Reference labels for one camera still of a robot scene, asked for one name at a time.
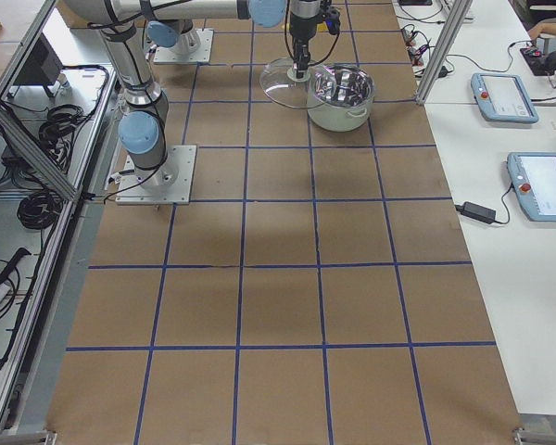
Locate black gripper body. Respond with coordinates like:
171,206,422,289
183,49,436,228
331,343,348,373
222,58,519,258
292,30,311,63

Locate glass pot lid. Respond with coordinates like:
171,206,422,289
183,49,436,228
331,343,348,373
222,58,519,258
259,57,335,109

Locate person forearm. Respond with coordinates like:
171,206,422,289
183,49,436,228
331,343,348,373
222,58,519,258
528,22,556,40

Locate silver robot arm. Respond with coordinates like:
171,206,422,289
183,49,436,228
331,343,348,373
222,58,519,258
67,1,331,198

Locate pale green cooking pot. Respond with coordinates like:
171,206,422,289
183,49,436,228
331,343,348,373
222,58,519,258
307,64,375,133

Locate far teach pendant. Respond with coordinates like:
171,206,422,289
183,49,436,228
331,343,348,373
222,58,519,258
471,73,538,124

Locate teach pendant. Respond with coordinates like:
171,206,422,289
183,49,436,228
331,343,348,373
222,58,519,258
471,73,538,124
507,152,556,223

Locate black power adapter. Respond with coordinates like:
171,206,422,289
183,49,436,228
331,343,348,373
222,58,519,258
455,201,496,224

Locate black electronics box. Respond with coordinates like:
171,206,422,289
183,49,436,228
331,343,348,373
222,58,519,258
520,46,556,76

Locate near teach pendant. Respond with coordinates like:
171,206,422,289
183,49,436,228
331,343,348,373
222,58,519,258
507,152,556,223

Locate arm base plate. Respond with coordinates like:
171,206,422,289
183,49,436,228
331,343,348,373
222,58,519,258
114,145,197,205
153,28,214,65

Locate aluminium frame post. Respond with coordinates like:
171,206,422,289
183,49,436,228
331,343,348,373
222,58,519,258
415,0,473,105

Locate coiled black cables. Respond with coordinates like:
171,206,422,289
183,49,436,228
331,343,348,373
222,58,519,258
17,189,61,233

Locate aluminium side frame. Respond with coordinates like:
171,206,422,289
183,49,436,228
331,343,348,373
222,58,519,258
0,0,121,435

